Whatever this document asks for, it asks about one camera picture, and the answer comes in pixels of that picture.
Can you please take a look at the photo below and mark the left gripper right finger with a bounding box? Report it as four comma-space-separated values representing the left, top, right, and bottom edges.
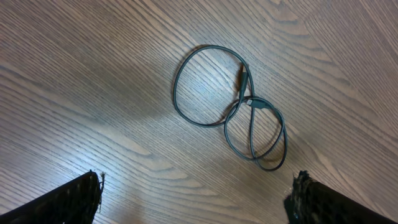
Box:
284, 170, 397, 224

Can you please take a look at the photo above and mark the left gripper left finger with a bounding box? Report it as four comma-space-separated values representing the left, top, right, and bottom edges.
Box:
1, 170, 105, 224

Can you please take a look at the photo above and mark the black usb cable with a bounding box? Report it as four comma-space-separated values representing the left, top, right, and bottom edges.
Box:
172, 44, 289, 172

